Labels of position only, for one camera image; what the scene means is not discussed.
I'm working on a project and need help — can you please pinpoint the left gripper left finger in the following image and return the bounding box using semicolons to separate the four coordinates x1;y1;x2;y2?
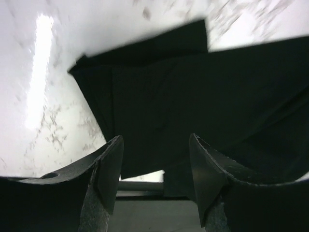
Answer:
0;136;124;232

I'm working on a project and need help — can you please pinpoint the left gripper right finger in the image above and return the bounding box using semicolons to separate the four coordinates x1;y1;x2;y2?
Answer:
189;134;309;232

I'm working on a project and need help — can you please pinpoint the black t-shirt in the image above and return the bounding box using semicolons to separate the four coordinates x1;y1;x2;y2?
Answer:
69;20;309;197

